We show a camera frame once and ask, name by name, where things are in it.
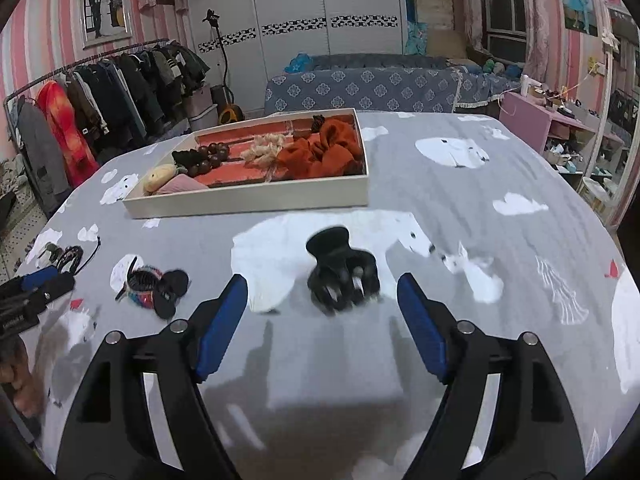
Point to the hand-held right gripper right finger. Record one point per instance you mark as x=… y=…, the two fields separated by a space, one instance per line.
x=422 y=330

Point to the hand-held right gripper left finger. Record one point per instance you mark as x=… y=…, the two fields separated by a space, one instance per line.
x=220 y=330

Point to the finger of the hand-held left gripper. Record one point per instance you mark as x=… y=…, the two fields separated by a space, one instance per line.
x=55 y=287
x=39 y=277

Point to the black hair claw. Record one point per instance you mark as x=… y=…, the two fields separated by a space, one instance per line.
x=340 y=270

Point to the beige tray with red lining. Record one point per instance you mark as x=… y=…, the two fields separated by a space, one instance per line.
x=240 y=200

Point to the pink knitted cloth pouch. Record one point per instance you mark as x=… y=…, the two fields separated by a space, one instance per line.
x=182 y=186

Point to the pineapple bun plush hair clip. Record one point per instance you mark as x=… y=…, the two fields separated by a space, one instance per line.
x=159 y=177

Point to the beige scrunchie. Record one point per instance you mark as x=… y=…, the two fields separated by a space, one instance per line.
x=265 y=150

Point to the orange scrunchie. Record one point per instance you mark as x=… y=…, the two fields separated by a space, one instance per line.
x=325 y=152

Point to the person's left hand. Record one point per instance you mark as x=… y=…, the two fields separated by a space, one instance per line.
x=22 y=390

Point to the teal hair accessory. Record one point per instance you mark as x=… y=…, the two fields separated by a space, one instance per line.
x=50 y=252

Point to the black round hair clip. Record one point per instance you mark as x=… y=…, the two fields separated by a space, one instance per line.
x=170 y=290

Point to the grey polar bear printed blanket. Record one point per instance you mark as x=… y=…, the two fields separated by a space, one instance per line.
x=450 y=220

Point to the row of hanging clothes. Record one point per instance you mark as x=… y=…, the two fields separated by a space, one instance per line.
x=125 y=85

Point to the metal clothes rack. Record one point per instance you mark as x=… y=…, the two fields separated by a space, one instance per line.
x=75 y=64

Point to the translucent storage box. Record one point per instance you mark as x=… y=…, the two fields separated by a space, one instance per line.
x=202 y=110

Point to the garment steamer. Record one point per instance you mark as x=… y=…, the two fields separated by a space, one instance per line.
x=227 y=105

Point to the small dark hair clip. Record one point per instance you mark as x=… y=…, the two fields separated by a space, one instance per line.
x=319 y=123

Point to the pink side table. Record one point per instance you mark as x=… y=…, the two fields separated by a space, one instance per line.
x=525 y=115

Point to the sofa with blue patterned cover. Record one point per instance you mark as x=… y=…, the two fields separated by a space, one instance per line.
x=375 y=85

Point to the blue bag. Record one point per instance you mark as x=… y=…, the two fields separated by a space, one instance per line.
x=299 y=64

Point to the white framed standing mirror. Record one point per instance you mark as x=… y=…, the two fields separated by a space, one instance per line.
x=617 y=125

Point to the teal hanging garment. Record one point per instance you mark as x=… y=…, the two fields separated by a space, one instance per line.
x=415 y=25

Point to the white wardrobe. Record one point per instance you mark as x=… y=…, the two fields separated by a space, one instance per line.
x=300 y=20

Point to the large window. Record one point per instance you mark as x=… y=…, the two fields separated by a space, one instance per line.
x=500 y=10

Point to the pink floral curtain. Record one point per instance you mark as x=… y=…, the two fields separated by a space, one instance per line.
x=537 y=20

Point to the framed wedding wall poster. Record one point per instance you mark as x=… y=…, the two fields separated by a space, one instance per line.
x=106 y=7

